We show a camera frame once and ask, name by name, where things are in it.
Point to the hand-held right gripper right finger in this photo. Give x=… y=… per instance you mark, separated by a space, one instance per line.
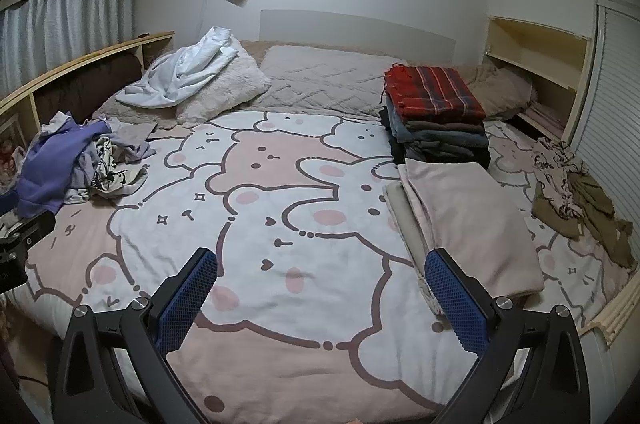
x=456 y=304

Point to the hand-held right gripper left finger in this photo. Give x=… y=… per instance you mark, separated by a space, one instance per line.
x=184 y=301

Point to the purple garment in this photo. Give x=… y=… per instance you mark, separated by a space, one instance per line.
x=55 y=164

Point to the stack of folded clothes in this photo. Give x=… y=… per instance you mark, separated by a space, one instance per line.
x=435 y=139

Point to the folded pale pink cloth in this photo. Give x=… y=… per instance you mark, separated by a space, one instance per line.
x=470 y=214

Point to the folded grey beige cloth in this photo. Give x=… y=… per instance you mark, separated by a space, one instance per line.
x=400 y=214

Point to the black and white patterned cloth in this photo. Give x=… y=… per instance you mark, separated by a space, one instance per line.
x=112 y=176

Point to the floral patterned cloth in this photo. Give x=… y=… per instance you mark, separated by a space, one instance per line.
x=550 y=174

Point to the grey lilac cloth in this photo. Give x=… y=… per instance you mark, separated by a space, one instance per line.
x=130 y=139

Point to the olive green garment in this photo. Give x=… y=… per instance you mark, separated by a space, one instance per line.
x=595 y=204

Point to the bear printed blanket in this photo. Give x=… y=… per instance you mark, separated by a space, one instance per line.
x=280 y=144

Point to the pink folded linen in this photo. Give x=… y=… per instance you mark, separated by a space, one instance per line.
x=542 y=117

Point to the wooden bedside shelf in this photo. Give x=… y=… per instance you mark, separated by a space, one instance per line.
x=100 y=50

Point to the fluffy cream pillow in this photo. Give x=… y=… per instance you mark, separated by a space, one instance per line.
x=235 y=89

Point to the plain beige pillow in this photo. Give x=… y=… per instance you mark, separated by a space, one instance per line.
x=500 y=89

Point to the white pleated curtain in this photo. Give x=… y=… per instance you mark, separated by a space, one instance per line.
x=60 y=24

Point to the white garment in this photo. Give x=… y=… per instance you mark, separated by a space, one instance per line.
x=185 y=69

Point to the white louvered door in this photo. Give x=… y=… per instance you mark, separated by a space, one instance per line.
x=615 y=104

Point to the quilted beige pillow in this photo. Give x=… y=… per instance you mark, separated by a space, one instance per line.
x=320 y=79

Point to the cream bed rail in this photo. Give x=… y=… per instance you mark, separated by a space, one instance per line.
x=617 y=309

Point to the cream wall shelf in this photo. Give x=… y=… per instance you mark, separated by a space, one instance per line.
x=575 y=69

